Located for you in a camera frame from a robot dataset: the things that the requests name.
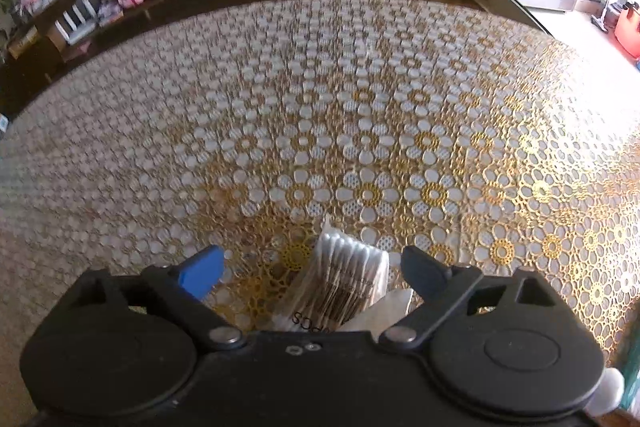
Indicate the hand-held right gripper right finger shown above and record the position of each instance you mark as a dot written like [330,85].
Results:
[424,272]

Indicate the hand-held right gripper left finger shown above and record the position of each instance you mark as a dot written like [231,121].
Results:
[202,273]

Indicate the cotton swab packet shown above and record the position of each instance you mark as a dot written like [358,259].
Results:
[340,277]

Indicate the red plastic bin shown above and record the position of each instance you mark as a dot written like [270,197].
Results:
[629,34]

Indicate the gold lace tablecloth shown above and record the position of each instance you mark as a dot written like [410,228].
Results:
[350,107]

